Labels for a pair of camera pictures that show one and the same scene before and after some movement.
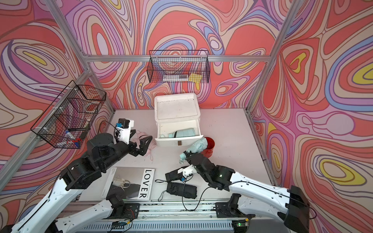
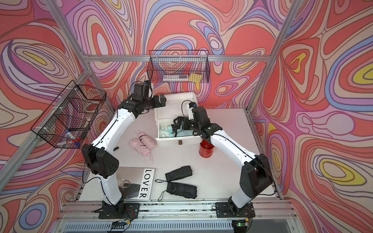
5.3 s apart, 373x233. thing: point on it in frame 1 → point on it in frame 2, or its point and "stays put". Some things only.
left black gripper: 143,149 → 156,103
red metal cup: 208,152 stays put
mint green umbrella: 197,146 → 168,133
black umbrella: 182,190 stays put
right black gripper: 190,156 → 180,119
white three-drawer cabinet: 178,119 stays put
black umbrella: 174,175 stays put
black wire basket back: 178,66 stays put
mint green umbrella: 182,133 stays put
